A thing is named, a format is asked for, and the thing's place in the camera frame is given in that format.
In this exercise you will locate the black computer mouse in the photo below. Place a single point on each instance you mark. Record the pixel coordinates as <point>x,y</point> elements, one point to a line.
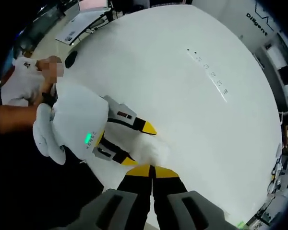
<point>70,59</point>

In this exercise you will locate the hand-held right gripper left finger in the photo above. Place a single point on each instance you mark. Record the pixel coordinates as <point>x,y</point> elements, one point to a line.
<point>129,198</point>

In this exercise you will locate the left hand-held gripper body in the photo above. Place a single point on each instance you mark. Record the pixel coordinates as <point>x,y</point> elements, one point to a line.
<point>79,115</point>

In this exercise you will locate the person's white shirt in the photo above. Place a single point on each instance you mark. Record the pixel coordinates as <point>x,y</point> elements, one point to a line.
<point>21,81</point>

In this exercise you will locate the silver laptop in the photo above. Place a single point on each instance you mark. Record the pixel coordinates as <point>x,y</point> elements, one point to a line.
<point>81,24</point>

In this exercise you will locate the table socket strip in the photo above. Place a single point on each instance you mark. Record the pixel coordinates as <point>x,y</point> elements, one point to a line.
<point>213,76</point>

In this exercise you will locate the white pump bottle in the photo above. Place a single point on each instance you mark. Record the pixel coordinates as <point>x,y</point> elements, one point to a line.
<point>151,151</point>

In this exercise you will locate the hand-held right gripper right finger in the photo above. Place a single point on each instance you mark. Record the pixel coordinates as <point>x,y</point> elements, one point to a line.
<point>170,198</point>

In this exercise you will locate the grey shelving unit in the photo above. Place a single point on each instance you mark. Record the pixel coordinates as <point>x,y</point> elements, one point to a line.
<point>280,72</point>

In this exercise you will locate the black laptop stand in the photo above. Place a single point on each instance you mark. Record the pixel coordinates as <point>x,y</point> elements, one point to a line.
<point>96,22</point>

